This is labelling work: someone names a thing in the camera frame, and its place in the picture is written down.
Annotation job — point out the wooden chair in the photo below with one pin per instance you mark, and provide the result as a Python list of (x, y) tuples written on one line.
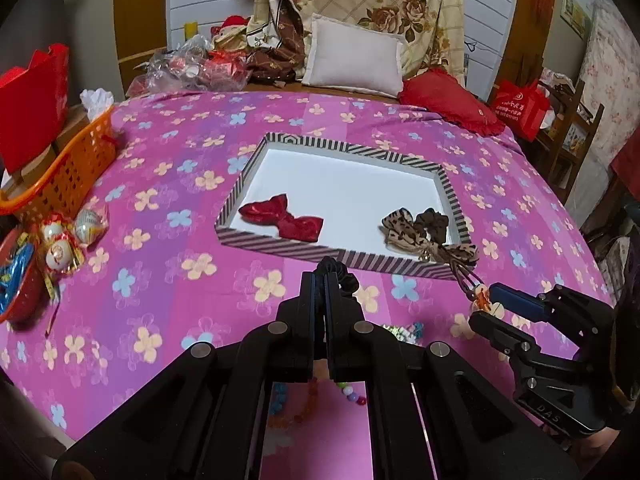
[(560, 150)]

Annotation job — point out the leopard print bow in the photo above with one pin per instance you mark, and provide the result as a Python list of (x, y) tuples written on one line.
[(401, 234)]

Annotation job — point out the pink floral bedspread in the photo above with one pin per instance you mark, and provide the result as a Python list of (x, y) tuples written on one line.
[(218, 203)]

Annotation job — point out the white pillow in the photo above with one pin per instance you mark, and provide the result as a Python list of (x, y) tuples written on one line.
[(351, 58)]

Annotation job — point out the red round plastic basket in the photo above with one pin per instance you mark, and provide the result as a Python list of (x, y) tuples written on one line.
[(22, 287)]

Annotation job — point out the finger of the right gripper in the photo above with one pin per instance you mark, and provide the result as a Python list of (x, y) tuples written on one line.
[(519, 303), (505, 338)]

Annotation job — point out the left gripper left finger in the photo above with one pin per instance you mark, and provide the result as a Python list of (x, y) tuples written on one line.
[(304, 341)]

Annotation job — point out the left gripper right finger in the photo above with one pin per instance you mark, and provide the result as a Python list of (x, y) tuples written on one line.
[(345, 347)]

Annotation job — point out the floral beige quilt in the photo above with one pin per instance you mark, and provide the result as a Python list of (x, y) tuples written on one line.
[(279, 33)]

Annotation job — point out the black scrunchie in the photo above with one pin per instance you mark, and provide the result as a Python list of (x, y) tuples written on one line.
[(347, 282)]

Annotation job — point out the red cushion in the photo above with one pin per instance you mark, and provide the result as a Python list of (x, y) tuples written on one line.
[(440, 93)]

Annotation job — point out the orange plastic basket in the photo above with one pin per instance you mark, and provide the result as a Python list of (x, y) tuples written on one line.
[(65, 185)]

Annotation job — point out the red satin bow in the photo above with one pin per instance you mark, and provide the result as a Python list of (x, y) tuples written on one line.
[(274, 212)]

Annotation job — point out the wrapped round ornament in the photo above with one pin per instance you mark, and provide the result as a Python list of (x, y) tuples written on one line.
[(90, 225)]

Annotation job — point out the clear plastic bag pile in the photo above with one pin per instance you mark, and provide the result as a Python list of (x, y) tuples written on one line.
[(196, 65)]

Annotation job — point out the brown scrunchie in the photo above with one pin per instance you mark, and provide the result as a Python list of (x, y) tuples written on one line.
[(433, 224)]

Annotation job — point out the red gift bag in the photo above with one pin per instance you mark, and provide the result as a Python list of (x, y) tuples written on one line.
[(33, 106)]

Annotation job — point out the striped cardboard tray box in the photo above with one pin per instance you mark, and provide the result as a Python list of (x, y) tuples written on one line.
[(351, 187)]

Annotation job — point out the white doll ornament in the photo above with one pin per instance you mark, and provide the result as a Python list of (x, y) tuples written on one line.
[(61, 253)]

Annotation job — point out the red shopping bag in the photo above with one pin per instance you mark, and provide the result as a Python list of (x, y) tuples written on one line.
[(522, 109)]

